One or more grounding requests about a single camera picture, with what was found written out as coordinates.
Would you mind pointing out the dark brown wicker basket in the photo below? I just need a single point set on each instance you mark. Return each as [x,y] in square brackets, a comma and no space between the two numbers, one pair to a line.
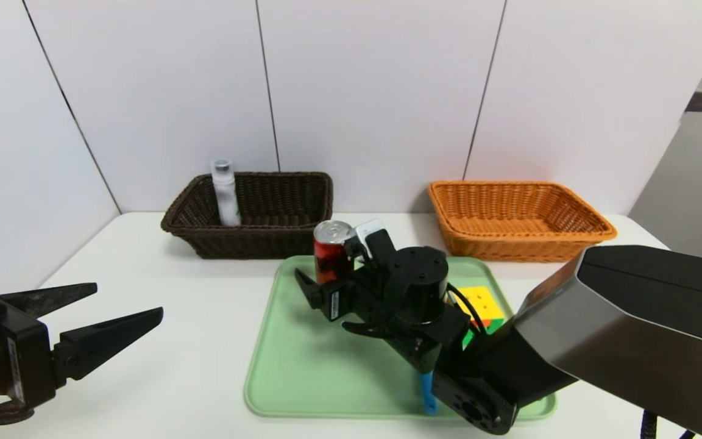
[265,241]

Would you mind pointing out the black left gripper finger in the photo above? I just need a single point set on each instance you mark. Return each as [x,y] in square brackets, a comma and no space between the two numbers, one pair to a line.
[101,341]
[46,299]

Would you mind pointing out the white translucent plastic bottle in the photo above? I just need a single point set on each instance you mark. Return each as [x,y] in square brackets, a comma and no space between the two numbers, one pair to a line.
[226,201]

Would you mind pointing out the light green plastic tray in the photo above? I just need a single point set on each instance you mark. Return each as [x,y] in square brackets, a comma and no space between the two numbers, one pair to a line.
[302,366]

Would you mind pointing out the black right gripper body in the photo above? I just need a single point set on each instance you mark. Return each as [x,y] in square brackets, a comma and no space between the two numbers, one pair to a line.
[334,303]

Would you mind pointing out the orange wicker basket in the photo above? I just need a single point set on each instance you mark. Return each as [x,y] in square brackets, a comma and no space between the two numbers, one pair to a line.
[509,247]

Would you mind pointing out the red soda can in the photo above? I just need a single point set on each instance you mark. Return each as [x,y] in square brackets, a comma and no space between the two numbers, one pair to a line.
[333,231]

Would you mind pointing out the colourful puzzle cube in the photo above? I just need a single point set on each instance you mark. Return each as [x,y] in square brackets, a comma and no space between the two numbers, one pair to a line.
[488,305]

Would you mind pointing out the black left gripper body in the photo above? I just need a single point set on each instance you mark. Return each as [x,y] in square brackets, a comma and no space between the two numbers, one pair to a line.
[24,355]

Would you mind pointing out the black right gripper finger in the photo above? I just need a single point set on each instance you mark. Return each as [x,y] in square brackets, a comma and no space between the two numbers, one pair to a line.
[312,292]
[354,249]

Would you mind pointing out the black wall bracket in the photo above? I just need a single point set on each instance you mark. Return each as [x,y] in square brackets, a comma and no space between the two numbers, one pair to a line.
[698,102]

